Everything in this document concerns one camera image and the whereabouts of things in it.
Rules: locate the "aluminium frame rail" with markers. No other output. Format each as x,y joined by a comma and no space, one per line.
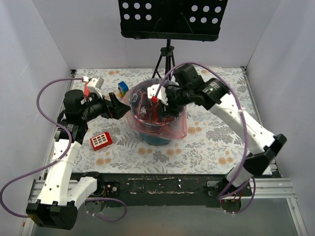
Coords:
264,187

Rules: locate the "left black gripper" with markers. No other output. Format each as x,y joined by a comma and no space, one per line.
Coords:
111,105

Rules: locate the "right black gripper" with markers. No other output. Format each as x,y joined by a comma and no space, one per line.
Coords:
168,97

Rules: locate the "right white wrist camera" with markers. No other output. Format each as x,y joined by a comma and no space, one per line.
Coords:
155,94

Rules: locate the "red plastic trash bag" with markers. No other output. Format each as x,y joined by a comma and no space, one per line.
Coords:
157,115

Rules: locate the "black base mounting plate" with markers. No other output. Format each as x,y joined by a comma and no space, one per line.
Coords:
112,185

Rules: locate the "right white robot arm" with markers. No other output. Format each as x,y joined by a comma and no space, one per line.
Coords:
261,146

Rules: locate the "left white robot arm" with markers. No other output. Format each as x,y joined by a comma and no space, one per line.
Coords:
56,205

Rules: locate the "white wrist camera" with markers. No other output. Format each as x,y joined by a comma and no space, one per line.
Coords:
94,85
155,94

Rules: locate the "red trash bag roll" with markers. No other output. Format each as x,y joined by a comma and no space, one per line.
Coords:
86,90

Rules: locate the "floral patterned table mat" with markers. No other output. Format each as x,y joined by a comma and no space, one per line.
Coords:
210,146

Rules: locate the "black perforated music stand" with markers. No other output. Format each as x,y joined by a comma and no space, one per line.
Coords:
196,20

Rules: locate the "red white grid box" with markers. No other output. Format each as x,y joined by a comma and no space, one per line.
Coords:
101,140

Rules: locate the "colourful toy brick car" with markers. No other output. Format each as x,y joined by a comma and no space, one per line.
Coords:
123,89

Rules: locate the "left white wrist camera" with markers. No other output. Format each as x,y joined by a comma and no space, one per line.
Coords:
94,85

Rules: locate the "teal plastic trash bin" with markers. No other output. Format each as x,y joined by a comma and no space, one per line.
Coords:
155,137

